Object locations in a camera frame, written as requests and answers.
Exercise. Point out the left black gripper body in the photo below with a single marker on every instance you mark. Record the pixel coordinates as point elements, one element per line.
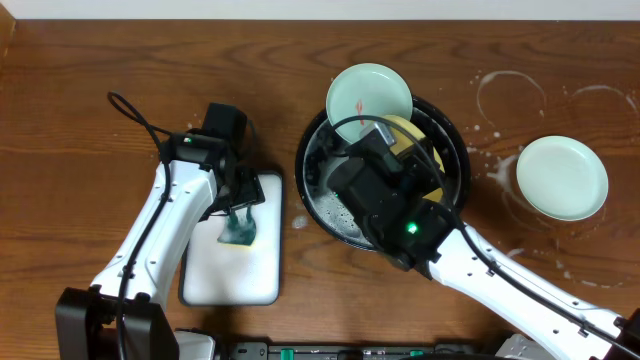
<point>242,198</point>

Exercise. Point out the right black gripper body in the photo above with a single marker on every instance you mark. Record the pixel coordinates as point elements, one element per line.
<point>414,182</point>

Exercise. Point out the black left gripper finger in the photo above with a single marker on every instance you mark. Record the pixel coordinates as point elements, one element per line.
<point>232,219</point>
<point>248,215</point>

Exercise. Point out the green yellow sponge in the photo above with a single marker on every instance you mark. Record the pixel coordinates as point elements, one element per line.
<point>243,234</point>

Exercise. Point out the mint green plate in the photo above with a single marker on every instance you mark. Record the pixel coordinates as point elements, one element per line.
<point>562,178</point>
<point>368,89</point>

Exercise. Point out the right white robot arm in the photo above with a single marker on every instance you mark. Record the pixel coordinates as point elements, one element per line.
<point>406,204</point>

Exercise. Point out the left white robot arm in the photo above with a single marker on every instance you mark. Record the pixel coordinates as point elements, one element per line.
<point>121,315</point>

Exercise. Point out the round black wash tray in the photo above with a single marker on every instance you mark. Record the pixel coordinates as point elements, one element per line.
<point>318,155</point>

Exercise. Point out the black rectangular foam tray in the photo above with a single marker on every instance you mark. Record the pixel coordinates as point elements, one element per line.
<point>217,274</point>

